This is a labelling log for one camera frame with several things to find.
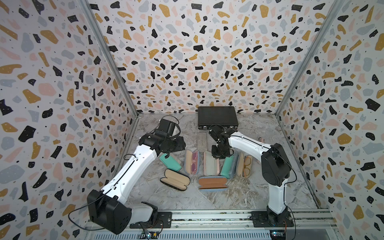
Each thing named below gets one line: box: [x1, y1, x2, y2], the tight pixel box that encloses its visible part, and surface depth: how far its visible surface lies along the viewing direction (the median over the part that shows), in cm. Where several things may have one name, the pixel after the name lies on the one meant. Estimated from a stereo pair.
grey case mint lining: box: [220, 148, 239, 179], surface depth 91 cm
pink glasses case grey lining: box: [203, 151, 220, 176], surface depth 92 cm
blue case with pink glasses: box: [184, 149, 200, 175], surface depth 94 cm
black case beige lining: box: [160, 168, 191, 191], surface depth 87 cm
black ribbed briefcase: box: [197, 106, 239, 130], surface depth 123 cm
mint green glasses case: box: [159, 153, 182, 172], surface depth 94 cm
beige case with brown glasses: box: [236, 151, 253, 179], surface depth 92 cm
